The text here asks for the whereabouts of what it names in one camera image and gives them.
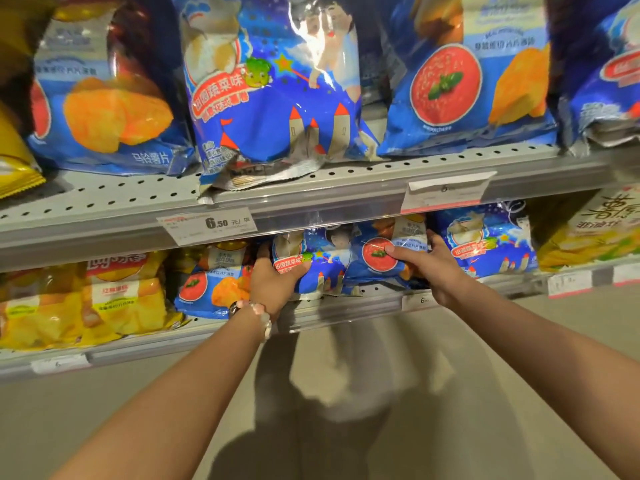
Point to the dark blue snack bag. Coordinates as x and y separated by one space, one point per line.
260 109
325 274

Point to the person's right hand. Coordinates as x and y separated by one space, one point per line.
437 274

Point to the black smart watch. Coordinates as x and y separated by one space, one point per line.
234 308

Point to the blue potato chips bag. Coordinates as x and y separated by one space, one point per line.
450 89
370 254

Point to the white price tag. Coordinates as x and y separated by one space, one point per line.
61 363
570 284
420 300
627 274
447 192
207 225

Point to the person's right forearm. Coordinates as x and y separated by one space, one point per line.
550 374

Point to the person's left forearm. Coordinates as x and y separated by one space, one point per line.
160 409

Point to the grey metal shelf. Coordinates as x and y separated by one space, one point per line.
325 204
150 342
602 277

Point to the person's left hand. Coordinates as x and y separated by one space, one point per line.
275 289

